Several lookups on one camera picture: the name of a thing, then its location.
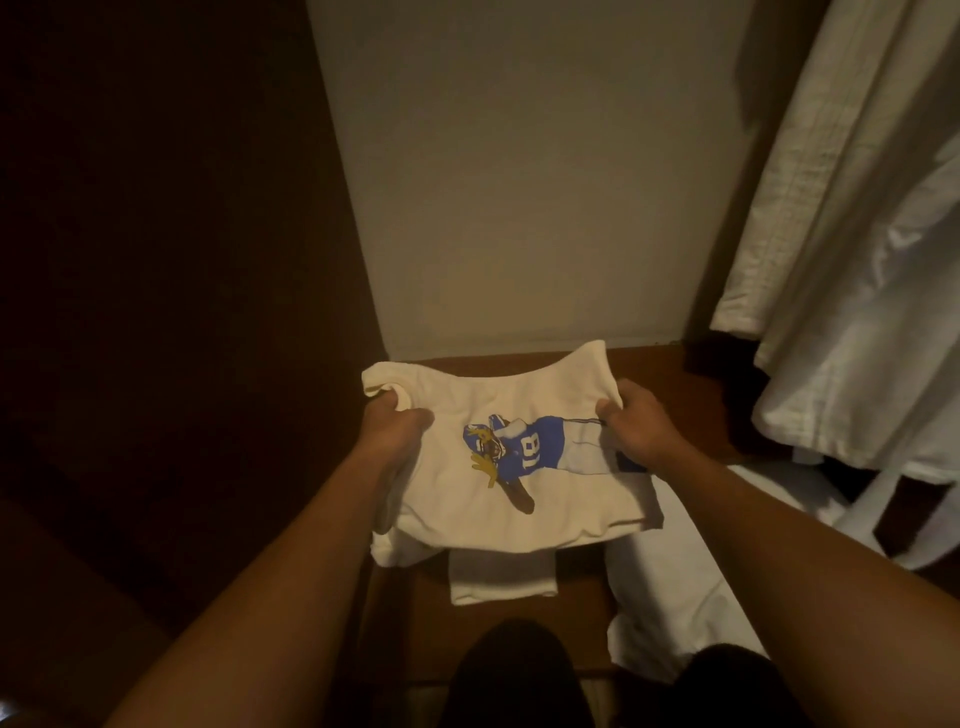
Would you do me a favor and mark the person's right hand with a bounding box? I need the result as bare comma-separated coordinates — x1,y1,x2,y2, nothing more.
595,378,695,476

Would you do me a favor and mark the person's left hand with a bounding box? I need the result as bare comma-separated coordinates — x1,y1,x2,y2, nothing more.
355,387,435,479

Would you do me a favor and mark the white t-shirt blue player print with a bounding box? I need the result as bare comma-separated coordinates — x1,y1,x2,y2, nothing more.
361,339,665,569

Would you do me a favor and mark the dark wooden wardrobe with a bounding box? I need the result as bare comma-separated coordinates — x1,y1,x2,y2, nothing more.
0,0,960,728

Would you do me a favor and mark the person's right forearm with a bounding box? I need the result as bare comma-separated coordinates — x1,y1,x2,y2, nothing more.
652,442,960,728

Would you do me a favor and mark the person's left forearm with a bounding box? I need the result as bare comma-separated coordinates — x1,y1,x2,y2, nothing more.
105,450,404,728

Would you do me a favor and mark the person's right leg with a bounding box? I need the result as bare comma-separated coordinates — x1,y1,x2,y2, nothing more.
660,642,819,728

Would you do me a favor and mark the person's leg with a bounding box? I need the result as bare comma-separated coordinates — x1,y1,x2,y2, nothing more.
439,618,599,728
660,642,819,728

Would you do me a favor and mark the person's left leg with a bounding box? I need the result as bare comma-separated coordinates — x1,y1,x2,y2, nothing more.
439,618,599,728

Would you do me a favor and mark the large folded white cloth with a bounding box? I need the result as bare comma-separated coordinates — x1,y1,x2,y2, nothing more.
604,462,851,686

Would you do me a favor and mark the small folded white cloth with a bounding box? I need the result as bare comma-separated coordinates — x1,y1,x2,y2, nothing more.
447,547,561,608

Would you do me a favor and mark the white hanging robe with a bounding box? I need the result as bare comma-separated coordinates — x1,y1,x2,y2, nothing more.
709,0,960,572

